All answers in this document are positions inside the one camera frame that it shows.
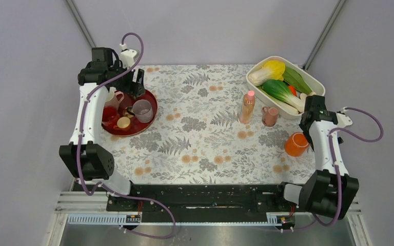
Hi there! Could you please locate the green bok choy toy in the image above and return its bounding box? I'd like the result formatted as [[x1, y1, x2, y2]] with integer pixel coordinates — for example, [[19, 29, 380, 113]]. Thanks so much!
[[262, 79, 305, 112]]

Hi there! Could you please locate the small orange mug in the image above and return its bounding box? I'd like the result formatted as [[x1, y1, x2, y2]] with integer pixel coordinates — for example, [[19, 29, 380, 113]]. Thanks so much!
[[113, 117, 131, 131]]

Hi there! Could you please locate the large orange mug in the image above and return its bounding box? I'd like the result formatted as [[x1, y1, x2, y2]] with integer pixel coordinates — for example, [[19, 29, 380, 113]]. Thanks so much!
[[284, 132, 309, 157]]

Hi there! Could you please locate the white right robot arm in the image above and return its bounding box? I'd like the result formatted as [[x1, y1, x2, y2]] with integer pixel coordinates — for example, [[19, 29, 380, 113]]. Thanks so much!
[[273, 95, 359, 227]]

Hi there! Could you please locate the brown mug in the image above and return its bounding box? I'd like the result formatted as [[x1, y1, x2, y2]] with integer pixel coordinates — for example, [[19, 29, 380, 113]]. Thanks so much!
[[122, 106, 135, 118]]

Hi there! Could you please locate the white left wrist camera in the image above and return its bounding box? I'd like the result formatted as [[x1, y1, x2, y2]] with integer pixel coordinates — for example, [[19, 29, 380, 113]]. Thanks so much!
[[119, 44, 140, 68]]

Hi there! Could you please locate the dark green leaf vegetable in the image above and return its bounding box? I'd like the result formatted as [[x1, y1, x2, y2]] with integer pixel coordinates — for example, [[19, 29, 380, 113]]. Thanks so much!
[[283, 67, 312, 94]]

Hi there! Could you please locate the pink-capped bottle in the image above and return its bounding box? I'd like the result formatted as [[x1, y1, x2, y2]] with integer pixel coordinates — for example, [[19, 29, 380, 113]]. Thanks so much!
[[238, 90, 255, 124]]

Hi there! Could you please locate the mauve mug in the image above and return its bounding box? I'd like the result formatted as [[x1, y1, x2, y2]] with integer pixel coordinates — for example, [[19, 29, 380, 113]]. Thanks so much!
[[132, 99, 154, 123]]

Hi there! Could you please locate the small pink mug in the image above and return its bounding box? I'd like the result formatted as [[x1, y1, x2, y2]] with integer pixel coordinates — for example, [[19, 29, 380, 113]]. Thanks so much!
[[262, 106, 279, 127]]

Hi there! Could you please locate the red mug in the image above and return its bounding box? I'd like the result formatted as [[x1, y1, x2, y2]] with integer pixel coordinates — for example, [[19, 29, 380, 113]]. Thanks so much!
[[102, 106, 120, 128]]

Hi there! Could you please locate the red chili pepper toy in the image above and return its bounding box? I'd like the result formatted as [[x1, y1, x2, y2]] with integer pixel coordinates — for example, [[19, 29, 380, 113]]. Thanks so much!
[[288, 85, 297, 97]]

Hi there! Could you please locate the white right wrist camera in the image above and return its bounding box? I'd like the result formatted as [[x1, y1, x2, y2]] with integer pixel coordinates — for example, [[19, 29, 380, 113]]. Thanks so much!
[[336, 107, 353, 128]]

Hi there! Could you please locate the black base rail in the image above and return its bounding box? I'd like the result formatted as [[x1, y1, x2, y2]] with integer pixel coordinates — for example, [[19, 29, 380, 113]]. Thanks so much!
[[106, 184, 302, 223]]

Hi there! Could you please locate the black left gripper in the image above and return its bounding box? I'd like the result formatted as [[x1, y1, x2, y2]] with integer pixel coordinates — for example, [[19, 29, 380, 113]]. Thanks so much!
[[110, 60, 145, 96]]

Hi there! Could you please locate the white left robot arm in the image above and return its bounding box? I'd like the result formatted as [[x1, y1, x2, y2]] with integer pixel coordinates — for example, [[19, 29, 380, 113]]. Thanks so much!
[[59, 45, 145, 211]]

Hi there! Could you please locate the light pink mug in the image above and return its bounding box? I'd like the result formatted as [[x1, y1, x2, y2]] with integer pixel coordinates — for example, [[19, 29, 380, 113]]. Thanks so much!
[[104, 87, 124, 110]]

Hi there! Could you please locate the white vegetable bin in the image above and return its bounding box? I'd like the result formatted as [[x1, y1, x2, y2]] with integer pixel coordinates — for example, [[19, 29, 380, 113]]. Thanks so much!
[[246, 56, 326, 119]]

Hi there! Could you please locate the yellow napa cabbage toy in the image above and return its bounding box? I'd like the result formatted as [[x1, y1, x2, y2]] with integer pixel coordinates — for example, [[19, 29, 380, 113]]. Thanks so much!
[[248, 60, 286, 87]]

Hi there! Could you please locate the floral tablecloth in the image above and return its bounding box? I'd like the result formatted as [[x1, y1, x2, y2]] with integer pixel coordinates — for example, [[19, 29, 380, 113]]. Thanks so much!
[[99, 65, 316, 184]]

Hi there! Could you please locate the beige mushroom toy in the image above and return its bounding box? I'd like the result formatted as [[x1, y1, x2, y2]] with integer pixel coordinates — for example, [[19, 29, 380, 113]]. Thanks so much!
[[300, 91, 316, 101]]

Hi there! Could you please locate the red round tray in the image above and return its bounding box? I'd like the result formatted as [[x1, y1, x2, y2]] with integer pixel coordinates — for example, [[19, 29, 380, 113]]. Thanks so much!
[[102, 90, 158, 137]]

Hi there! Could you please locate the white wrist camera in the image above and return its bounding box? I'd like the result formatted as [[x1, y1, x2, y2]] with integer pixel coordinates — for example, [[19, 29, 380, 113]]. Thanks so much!
[[336, 107, 353, 128], [119, 44, 140, 68]]

